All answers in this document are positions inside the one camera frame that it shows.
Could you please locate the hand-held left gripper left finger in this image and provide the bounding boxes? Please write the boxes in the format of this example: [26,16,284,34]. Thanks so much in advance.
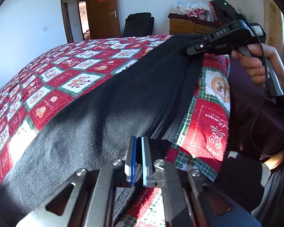
[15,136,138,227]

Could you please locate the pile of folded cloths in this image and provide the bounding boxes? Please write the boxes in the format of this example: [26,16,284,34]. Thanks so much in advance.
[176,0,215,22]

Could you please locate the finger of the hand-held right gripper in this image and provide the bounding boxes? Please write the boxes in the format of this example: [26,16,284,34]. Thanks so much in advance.
[186,40,228,56]

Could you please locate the person's dark purple jacket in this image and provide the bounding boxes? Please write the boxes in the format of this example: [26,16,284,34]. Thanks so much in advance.
[227,53,284,163]

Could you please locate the brown wooden door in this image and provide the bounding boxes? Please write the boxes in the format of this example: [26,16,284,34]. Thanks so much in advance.
[89,0,122,40]

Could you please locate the person's right hand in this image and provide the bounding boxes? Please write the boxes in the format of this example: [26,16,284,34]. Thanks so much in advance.
[231,43,284,92]

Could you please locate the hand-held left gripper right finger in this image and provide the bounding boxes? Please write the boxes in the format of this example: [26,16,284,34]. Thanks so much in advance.
[141,136,233,227]

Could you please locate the black pants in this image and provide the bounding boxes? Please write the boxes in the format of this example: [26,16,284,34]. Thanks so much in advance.
[0,34,205,227]

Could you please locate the dark cloth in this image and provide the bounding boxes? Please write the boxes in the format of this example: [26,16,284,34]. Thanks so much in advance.
[214,155,267,214]

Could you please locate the wooden dresser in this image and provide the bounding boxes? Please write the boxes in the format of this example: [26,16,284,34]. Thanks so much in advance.
[168,14,222,36]

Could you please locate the red bear printed blanket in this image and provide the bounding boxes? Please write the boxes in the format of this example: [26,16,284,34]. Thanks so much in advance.
[0,35,231,227]

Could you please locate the gold floral curtain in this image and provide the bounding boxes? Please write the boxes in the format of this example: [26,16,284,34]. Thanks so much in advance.
[261,0,284,51]

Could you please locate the black cable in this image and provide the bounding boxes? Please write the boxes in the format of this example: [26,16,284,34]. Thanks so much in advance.
[237,8,284,158]

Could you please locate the black folding chair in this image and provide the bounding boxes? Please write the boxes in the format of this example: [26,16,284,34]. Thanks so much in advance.
[122,12,155,38]

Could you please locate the brown wooden door frame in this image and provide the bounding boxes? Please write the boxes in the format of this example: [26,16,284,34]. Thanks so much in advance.
[60,0,91,44]

